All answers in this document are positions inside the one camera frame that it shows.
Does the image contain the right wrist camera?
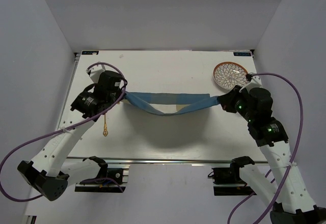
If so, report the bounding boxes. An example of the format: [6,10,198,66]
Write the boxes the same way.
[246,73,262,91]

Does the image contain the blue and tan placemat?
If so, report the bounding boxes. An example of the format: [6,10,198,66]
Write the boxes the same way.
[122,92,220,116]

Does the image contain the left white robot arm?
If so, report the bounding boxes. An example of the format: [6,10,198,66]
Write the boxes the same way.
[17,71,127,201]

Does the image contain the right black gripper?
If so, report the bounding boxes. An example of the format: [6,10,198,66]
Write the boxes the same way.
[218,85,255,122]

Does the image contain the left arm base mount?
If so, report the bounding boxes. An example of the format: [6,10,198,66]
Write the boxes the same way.
[74,164,129,193]

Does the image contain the right blue table label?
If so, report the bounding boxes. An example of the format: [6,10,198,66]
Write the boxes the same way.
[233,52,252,57]

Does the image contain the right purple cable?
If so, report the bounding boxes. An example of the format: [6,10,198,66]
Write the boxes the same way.
[226,72,305,224]

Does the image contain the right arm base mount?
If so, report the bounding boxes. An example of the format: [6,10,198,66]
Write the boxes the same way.
[207,167,255,197]

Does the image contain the blue table label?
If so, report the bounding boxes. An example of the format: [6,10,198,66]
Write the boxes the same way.
[81,50,99,55]
[233,52,252,57]

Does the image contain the left blue table label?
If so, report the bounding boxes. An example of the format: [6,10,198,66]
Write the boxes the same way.
[81,50,99,55]

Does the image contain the patterned ceramic plate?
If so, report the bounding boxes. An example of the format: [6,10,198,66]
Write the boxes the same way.
[213,62,248,90]

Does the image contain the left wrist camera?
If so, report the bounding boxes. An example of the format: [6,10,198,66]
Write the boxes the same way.
[86,65,105,83]

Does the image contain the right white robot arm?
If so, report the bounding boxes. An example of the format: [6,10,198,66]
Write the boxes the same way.
[218,86,325,223]

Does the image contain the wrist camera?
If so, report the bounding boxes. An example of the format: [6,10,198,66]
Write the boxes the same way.
[246,73,262,91]
[86,65,105,83]

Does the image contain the gold fork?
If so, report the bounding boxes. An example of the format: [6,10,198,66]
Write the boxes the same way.
[102,114,108,137]

